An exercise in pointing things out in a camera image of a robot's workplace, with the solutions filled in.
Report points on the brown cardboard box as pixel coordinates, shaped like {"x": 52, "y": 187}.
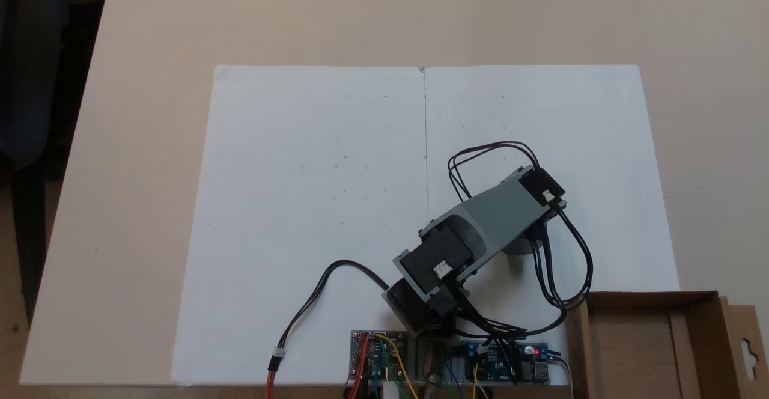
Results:
{"x": 631, "y": 345}

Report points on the dark blue chair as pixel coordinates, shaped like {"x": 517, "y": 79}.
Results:
{"x": 27, "y": 74}

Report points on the white plug connector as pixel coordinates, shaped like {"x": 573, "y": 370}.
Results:
{"x": 391, "y": 390}

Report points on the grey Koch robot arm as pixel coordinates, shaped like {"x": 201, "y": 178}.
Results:
{"x": 492, "y": 219}

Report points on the blue circuit board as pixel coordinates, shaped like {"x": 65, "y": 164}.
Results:
{"x": 501, "y": 363}

